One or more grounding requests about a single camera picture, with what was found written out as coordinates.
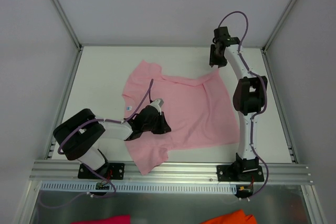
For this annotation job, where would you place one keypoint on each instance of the orange t shirt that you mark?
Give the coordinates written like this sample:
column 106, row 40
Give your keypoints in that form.
column 237, row 217

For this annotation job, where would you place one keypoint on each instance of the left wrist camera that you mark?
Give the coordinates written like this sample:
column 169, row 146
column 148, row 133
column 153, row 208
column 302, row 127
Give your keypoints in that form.
column 157, row 104

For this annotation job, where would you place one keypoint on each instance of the right aluminium frame post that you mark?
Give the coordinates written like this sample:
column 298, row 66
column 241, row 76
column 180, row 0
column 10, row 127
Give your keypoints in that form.
column 284, row 16

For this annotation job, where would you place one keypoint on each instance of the pink t shirt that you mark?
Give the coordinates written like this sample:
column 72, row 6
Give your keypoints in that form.
column 198, row 111

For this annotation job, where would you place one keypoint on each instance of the aluminium frame post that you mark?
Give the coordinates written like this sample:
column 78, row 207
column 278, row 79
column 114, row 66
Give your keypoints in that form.
column 66, row 23
column 284, row 16

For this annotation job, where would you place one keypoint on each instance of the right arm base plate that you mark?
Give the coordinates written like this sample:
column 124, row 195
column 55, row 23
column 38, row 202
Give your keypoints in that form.
column 241, row 170

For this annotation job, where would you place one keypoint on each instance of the left aluminium frame post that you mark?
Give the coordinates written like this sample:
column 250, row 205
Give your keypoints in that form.
column 66, row 23

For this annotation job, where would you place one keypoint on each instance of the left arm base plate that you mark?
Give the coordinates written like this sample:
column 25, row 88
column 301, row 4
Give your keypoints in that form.
column 113, row 171

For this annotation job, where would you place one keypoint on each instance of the red t shirt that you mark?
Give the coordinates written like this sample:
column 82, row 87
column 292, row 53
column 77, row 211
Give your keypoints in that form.
column 122, row 219

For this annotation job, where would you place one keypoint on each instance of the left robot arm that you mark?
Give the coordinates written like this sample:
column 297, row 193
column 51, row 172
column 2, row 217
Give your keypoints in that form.
column 76, row 136

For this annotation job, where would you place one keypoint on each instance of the slotted cable duct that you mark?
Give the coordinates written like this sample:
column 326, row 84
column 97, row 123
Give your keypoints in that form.
column 122, row 187

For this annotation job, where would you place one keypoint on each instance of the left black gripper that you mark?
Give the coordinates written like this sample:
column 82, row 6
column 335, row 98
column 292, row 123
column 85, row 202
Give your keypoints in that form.
column 159, row 122

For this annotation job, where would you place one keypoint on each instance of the aluminium mounting rail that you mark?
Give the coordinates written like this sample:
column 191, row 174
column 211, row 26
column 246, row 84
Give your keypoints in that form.
column 171, row 172

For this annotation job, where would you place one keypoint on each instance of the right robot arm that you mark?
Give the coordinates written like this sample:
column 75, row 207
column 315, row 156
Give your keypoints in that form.
column 249, row 100

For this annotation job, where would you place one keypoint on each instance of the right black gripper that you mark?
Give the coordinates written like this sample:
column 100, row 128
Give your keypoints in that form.
column 217, row 57

